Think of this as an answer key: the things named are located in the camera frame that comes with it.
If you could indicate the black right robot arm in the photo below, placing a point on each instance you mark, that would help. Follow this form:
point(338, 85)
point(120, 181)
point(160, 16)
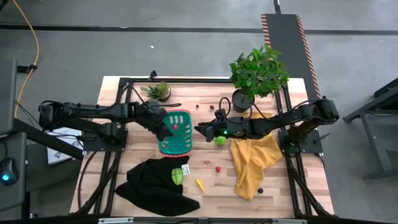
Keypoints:
point(280, 123)

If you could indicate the black diagonal beam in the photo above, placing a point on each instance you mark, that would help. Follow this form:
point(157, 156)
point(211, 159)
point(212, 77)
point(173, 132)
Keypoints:
point(40, 138)

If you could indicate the black cloth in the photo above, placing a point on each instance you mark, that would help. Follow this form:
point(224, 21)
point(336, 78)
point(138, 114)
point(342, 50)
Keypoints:
point(149, 189)

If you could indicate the yellow toy banana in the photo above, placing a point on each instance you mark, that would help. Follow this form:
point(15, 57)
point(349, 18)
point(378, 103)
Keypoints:
point(200, 185)

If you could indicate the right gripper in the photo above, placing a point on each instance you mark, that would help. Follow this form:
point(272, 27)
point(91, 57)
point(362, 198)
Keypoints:
point(233, 127)

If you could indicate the small potted succulent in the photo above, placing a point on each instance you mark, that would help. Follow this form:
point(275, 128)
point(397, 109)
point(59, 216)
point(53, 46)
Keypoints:
point(160, 91)

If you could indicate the white booklet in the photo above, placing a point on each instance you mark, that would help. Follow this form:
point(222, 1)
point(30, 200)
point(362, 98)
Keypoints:
point(59, 155)

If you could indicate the grey desk panel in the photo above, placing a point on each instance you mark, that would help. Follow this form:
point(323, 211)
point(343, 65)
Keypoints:
point(18, 199)

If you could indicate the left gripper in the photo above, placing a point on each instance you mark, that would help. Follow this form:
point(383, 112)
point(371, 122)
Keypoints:
point(154, 116)

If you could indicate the leafy tree in black pot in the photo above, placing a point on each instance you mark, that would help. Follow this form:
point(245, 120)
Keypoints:
point(258, 74)

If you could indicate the white cloth tag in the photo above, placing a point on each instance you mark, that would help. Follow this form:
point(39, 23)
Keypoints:
point(185, 170)

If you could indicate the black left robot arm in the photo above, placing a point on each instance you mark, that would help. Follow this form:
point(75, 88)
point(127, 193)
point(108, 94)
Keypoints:
point(93, 110)

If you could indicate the silver frame bracket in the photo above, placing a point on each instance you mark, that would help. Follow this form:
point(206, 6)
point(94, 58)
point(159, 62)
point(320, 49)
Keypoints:
point(115, 220)
point(289, 221)

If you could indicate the mustard yellow cloth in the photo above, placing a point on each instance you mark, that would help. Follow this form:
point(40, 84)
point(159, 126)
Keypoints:
point(248, 161)

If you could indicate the teal basket with pink rim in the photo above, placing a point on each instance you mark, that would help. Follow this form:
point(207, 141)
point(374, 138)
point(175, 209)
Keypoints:
point(180, 143)

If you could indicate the small red toy berry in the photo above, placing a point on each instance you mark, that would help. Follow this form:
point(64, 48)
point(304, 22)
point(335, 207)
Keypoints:
point(175, 127)
point(218, 169)

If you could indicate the green toy cabbage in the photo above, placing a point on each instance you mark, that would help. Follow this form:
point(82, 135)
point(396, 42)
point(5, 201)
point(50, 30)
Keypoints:
point(220, 141)

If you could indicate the dark toy plum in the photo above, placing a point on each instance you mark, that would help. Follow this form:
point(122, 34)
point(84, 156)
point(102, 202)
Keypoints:
point(260, 190)

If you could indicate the grey monitor panel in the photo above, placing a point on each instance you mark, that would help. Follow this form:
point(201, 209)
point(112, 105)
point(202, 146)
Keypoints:
point(7, 93)

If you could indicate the light green toy vegetable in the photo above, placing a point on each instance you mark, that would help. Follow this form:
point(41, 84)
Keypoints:
point(177, 176)

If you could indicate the black mat with striped edges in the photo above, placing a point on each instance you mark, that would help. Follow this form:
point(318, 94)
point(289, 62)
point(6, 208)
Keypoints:
point(289, 56)

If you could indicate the grey side table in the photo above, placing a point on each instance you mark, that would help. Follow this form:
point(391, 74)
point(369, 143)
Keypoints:
point(388, 93)

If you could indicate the black computer mouse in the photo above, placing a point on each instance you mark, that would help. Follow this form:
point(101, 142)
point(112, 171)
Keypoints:
point(8, 172)

